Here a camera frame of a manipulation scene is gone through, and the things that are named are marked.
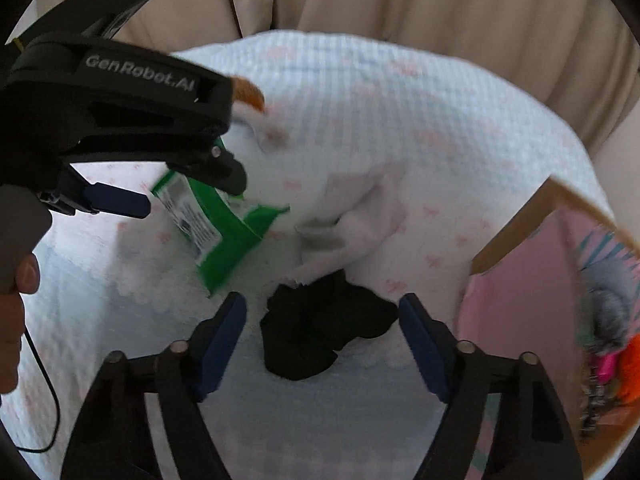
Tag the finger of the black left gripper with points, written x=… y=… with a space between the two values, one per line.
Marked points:
x=215 y=166
x=96 y=198

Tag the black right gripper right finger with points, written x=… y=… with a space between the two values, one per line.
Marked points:
x=530 y=437

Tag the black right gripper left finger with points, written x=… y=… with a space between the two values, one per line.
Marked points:
x=112 y=438

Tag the green wipes packet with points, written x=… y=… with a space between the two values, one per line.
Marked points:
x=222 y=229

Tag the orange pompom plush toy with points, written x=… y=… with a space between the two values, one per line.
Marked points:
x=620 y=369

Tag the white grey cloth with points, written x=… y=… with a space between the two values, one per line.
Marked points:
x=353 y=217

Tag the grey fluffy plush sock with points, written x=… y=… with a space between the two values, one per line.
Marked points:
x=609 y=288

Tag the black sock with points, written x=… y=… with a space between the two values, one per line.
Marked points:
x=306 y=326

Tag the left hand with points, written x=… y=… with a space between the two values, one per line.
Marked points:
x=12 y=322

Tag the pink patterned cardboard box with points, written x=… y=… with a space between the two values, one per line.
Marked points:
x=525 y=292

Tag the beige curtain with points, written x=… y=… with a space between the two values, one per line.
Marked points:
x=579 y=57

